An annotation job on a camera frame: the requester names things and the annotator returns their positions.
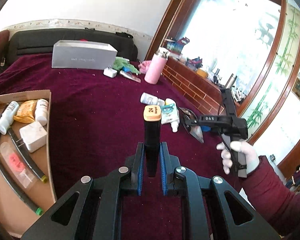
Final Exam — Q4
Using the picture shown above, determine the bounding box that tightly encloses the black marker orange cap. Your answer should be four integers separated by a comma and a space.
143, 105, 161, 178

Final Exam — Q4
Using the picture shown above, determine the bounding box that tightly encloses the teal tissue pack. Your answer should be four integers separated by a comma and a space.
161, 105, 173, 125

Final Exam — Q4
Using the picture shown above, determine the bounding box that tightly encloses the white lotion bottle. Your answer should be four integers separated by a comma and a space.
165, 98, 180, 133

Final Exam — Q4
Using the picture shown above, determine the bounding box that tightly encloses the white square power adapter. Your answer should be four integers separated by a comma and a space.
19, 121, 47, 153

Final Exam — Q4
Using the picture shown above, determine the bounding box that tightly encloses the red sleeved right forearm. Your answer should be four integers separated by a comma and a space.
241, 156, 300, 239

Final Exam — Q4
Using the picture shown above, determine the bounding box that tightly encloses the right hand white glove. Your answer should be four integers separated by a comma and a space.
216, 141, 260, 174

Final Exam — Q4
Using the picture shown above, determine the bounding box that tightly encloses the silver foil wrapper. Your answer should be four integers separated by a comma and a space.
178, 107, 204, 144

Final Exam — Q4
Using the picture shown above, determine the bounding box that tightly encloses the brick pattern wooden ledge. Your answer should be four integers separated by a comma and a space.
163, 57, 225, 115

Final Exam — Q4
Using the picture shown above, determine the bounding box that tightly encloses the small white pill bottle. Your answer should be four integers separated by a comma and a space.
140, 93, 165, 107

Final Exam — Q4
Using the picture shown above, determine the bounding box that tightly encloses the maroon bed blanket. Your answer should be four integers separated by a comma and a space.
0, 53, 243, 240

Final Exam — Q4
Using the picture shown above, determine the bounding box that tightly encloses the pink flat tube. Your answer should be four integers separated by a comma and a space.
119, 70, 141, 83

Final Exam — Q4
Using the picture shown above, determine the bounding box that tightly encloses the pink thermos bottle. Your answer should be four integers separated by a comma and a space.
144, 47, 170, 85

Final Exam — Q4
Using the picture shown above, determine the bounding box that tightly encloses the blue small object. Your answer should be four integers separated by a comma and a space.
122, 66, 131, 73

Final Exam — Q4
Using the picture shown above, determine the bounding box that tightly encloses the pink cloth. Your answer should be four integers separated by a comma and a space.
138, 60, 152, 74

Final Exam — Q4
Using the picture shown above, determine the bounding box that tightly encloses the small white usb charger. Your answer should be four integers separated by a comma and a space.
103, 66, 117, 78

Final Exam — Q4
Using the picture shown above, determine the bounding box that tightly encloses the green cloth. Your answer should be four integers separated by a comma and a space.
112, 57, 140, 75

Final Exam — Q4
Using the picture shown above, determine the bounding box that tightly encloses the black pen yellow tip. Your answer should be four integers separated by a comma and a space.
7, 127, 48, 183

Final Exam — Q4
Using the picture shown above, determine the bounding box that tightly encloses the white jar in box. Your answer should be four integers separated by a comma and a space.
34, 99, 49, 126

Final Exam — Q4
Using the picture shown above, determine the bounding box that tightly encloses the grey rectangular box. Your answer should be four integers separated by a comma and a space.
51, 40, 117, 70

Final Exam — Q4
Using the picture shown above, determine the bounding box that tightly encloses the red item plastic bag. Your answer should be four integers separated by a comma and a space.
0, 142, 37, 189

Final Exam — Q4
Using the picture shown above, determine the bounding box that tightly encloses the yellow snack packet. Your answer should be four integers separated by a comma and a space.
13, 100, 37, 124

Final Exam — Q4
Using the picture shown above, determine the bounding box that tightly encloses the brown cardboard box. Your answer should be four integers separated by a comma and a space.
0, 90, 56, 237

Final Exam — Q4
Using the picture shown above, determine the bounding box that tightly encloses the black pen green tip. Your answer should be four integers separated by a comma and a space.
0, 161, 43, 216

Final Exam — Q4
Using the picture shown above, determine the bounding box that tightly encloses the white bottle in box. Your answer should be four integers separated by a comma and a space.
0, 101, 20, 135

